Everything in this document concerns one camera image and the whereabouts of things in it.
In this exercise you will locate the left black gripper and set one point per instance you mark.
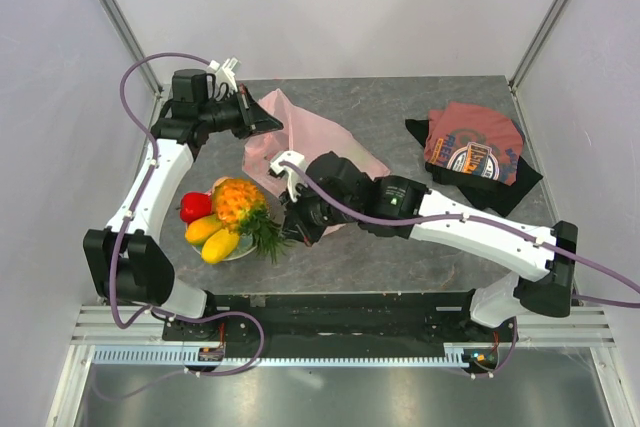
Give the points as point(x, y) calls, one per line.
point(253, 118)

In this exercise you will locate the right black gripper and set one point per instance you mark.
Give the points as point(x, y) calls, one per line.
point(295, 224)

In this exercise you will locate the pink plastic bag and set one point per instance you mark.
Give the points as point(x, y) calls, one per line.
point(306, 133)

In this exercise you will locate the pineapple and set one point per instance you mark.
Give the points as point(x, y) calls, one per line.
point(237, 193)

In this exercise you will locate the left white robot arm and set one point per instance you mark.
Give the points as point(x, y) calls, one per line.
point(124, 258)

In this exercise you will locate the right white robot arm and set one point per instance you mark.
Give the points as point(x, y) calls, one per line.
point(332, 191)

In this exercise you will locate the white fruit plate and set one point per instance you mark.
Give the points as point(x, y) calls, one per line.
point(245, 249)

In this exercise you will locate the yellow mango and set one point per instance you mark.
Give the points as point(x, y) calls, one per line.
point(219, 246)

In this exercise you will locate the red apple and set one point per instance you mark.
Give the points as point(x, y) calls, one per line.
point(195, 205)

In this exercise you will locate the orange green mango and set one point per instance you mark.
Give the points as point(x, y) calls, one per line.
point(200, 230)

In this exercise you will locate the red printed t-shirt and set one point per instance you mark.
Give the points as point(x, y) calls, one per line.
point(474, 140)

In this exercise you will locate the black cloth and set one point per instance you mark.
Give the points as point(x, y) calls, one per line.
point(482, 193)

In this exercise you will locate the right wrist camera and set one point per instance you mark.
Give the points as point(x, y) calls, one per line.
point(289, 164)

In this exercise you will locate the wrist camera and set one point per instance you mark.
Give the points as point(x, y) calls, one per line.
point(289, 164)
point(224, 76)

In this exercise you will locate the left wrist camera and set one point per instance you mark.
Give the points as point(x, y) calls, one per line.
point(224, 76)

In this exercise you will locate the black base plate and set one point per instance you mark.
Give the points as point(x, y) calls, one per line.
point(341, 324)

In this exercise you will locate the slotted cable duct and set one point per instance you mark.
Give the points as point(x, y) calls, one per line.
point(197, 357)

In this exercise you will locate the left aluminium frame post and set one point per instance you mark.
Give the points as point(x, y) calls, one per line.
point(123, 29)

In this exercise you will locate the aluminium frame post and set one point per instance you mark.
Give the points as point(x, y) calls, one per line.
point(123, 29)
point(537, 43)

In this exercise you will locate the right aluminium frame post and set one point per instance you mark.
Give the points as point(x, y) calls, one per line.
point(537, 43)

